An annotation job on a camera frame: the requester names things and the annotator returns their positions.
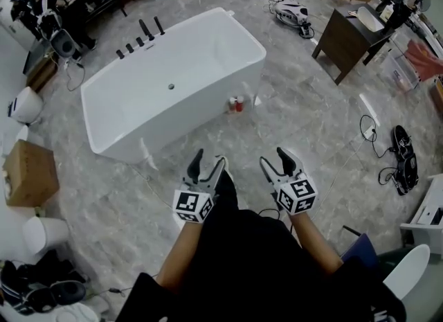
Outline person's left forearm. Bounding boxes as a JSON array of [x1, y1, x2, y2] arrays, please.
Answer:
[[155, 221, 206, 296]]

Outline white waste bin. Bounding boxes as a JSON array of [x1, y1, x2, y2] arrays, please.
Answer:
[[21, 215, 71, 256]]

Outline black bag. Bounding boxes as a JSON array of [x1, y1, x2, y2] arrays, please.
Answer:
[[0, 249, 88, 316]]

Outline person's black clothing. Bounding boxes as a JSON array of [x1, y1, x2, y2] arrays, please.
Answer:
[[118, 170, 406, 322]]

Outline black cable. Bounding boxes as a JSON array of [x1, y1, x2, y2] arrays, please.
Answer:
[[359, 114, 399, 159]]

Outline white shelf unit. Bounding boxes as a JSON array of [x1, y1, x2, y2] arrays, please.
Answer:
[[399, 174, 443, 247]]

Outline clear plastic storage box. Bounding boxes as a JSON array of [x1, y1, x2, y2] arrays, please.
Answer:
[[381, 51, 420, 93]]

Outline brown cardboard box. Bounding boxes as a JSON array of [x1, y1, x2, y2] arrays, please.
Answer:
[[2, 138, 60, 208]]

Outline black bathtub faucet spout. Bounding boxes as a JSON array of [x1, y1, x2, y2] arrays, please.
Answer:
[[138, 19, 156, 42]]

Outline white robot device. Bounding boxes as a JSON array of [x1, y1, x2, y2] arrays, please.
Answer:
[[272, 0, 309, 26]]

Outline grey round fan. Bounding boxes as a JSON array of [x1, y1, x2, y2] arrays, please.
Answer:
[[50, 28, 76, 61]]

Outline white bathtub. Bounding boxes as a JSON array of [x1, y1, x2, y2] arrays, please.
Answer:
[[80, 6, 267, 166]]

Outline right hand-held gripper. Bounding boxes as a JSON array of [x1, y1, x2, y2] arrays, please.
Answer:
[[259, 146, 319, 217]]

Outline white wash basin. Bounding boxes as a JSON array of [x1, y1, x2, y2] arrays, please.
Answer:
[[356, 6, 386, 33]]

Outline person's right forearm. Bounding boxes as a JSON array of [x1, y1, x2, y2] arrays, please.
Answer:
[[289, 212, 344, 277]]

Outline blue folder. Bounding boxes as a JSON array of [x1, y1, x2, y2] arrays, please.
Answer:
[[340, 233, 379, 274]]

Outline dark wooden cabinet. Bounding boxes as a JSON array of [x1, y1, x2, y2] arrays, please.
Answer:
[[311, 3, 396, 87]]

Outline white toilet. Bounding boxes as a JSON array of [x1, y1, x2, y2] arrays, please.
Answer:
[[7, 86, 45, 125]]

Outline red cloth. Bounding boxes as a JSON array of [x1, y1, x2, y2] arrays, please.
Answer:
[[402, 39, 443, 82]]

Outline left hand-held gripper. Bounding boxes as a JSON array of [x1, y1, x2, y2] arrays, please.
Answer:
[[172, 148, 226, 225]]

